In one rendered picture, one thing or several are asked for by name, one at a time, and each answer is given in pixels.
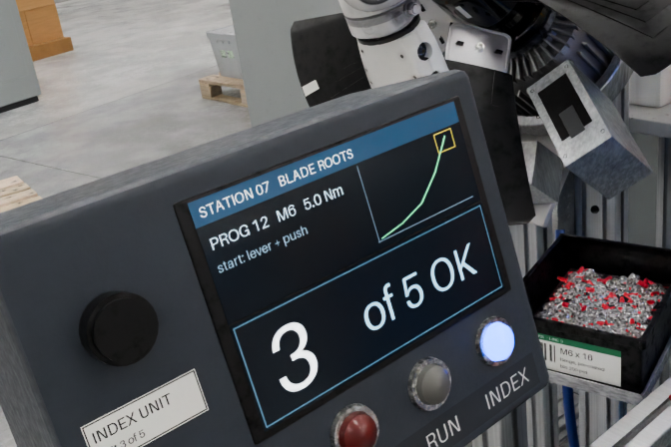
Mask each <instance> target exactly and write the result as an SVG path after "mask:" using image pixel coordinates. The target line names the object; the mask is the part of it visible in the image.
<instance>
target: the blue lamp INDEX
mask: <svg viewBox="0 0 671 447"><path fill-rule="evenodd" d="M475 346H476V352H477V354H478V357H479V358H480V360H481V361H482V362H483V363H484V364H486V365H489V366H498V365H501V364H503V363H505V362H506V361H507V360H508V358H509V357H510V355H511V353H512V350H513V346H514V333H513V330H512V327H511V325H510V324H509V322H508V321H507V320H506V319H504V318H502V317H499V316H490V317H488V318H486V319H485V320H484V321H483V322H482V323H481V324H480V326H479V328H478V330H477V334H476V339H475Z"/></svg>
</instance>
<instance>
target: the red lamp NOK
mask: <svg viewBox="0 0 671 447"><path fill-rule="evenodd" d="M378 433H379V426H378V421H377V418H376V416H375V414H374V413H373V411H372V410H370V409H369V408H368V407H366V406H365V405H362V404H360V403H354V404H350V405H348V406H346V407H344V408H343V409H342V410H341V411H340V412H339V413H338V414H337V415H336V417H335V419H334V421H333V424H332V427H331V433H330V440H331V445H332V447H374V446H375V445H376V442H377V439H378Z"/></svg>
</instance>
